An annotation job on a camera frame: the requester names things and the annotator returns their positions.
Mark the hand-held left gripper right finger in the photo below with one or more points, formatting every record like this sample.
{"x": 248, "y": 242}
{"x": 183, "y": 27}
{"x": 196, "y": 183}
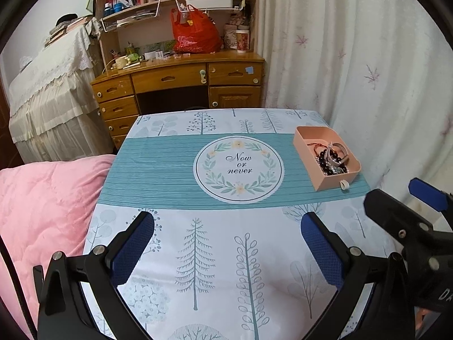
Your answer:
{"x": 320, "y": 251}

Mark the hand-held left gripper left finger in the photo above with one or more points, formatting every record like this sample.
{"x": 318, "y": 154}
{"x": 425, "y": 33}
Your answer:
{"x": 132, "y": 248}

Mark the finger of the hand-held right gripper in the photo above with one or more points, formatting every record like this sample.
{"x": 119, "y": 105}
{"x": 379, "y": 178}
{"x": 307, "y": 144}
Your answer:
{"x": 393, "y": 216}
{"x": 426, "y": 192}

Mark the silver bangle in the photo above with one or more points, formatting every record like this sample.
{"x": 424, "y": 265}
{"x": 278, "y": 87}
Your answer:
{"x": 342, "y": 147}

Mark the pink jewelry tray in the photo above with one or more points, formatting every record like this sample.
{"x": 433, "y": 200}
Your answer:
{"x": 308, "y": 138}

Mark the tree print tablecloth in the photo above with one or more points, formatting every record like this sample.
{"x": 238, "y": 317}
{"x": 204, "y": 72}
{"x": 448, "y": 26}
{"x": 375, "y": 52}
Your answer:
{"x": 170, "y": 226}

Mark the small white loop tab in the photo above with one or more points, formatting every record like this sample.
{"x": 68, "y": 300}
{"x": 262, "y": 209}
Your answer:
{"x": 344, "y": 185}

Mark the pink quilted blanket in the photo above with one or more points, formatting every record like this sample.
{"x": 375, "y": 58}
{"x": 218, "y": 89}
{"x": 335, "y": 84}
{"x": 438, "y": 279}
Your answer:
{"x": 46, "y": 202}

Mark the white floral curtain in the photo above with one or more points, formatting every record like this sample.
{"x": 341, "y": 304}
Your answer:
{"x": 354, "y": 60}

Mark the white lace-covered furniture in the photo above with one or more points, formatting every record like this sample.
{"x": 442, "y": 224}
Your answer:
{"x": 49, "y": 106}

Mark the wooden desk with drawers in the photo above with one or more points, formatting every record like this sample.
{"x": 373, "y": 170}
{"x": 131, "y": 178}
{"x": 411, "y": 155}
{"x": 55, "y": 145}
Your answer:
{"x": 170, "y": 78}

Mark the cream mug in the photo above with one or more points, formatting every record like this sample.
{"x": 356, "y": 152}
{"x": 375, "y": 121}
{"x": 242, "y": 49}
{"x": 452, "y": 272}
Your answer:
{"x": 121, "y": 63}

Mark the blue sticky note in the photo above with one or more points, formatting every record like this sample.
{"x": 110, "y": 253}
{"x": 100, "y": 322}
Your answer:
{"x": 249, "y": 69}

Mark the red plastic bag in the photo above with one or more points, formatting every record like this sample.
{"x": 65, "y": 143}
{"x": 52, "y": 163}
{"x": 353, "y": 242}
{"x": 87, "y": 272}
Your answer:
{"x": 194, "y": 33}

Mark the red floral cup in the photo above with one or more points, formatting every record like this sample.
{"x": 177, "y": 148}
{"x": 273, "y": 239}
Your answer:
{"x": 243, "y": 41}

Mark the stack of books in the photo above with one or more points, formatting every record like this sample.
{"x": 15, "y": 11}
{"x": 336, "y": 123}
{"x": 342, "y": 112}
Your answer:
{"x": 62, "y": 30}

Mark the white patterned jar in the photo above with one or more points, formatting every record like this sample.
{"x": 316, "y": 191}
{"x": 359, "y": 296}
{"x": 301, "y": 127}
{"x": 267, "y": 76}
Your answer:
{"x": 230, "y": 39}

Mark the white hanging basket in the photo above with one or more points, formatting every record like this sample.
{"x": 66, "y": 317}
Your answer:
{"x": 208, "y": 2}

